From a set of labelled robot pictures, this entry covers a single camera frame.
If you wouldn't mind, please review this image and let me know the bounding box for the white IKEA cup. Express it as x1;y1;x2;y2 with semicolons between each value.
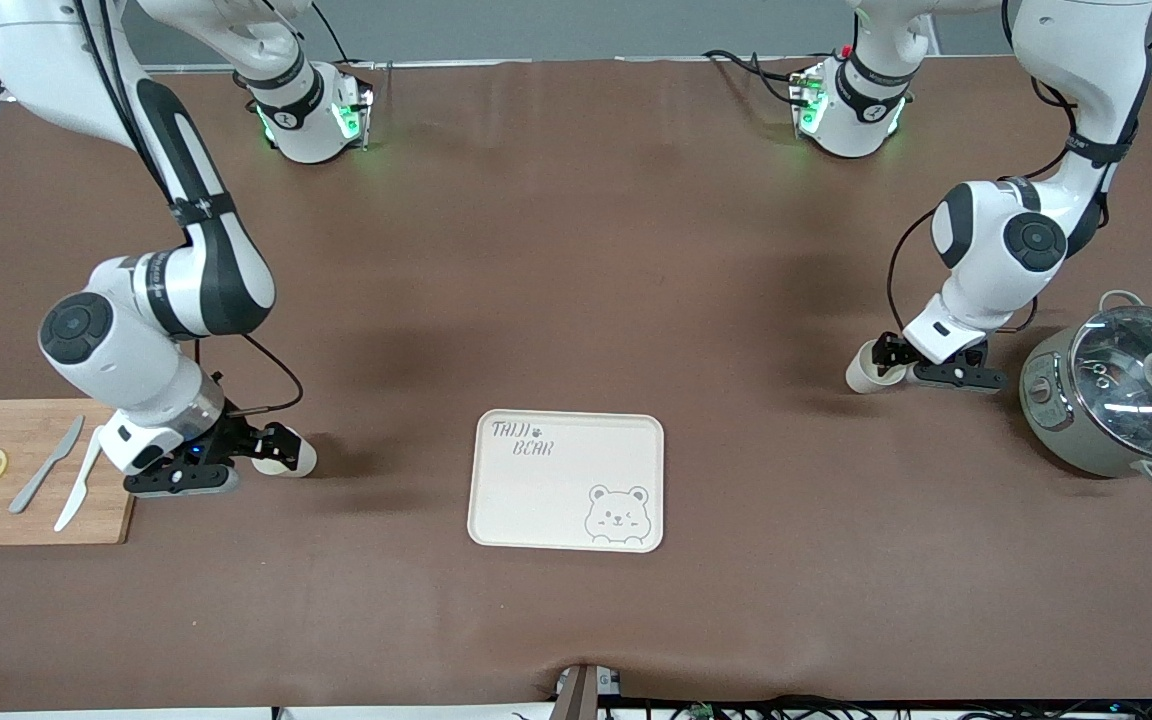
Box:
254;430;318;478
845;340;909;394

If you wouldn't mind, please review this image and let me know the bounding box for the cream bear print tray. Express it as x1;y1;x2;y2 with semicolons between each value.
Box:
467;409;666;554

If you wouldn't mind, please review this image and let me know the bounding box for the white plastic knife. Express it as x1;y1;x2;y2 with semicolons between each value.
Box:
54;425;111;533

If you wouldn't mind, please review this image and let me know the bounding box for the bamboo cutting board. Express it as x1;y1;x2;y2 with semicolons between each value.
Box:
0;398;142;547

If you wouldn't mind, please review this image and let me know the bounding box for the grey plastic knife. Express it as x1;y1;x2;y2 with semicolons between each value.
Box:
8;415;86;515

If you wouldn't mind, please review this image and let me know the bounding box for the grey pot with glass lid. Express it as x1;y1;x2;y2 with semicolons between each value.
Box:
1019;290;1152;489

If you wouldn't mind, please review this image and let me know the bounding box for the glass pot lid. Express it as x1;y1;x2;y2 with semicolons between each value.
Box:
1069;305;1152;463

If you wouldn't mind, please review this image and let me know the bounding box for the brown table cover mat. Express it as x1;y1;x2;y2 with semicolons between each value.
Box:
0;55;1152;713

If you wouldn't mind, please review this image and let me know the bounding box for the table edge clamp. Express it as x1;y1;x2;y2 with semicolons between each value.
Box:
554;662;625;720

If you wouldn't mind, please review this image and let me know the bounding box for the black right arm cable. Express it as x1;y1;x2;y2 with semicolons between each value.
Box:
76;0;306;416

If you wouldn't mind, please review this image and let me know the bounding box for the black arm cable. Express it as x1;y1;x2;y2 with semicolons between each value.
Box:
76;0;306;416
886;0;1152;341

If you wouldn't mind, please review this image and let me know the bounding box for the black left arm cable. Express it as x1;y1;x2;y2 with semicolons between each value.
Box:
886;0;1152;341

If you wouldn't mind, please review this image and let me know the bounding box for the black base cable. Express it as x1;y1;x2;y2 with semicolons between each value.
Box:
704;48;817;91

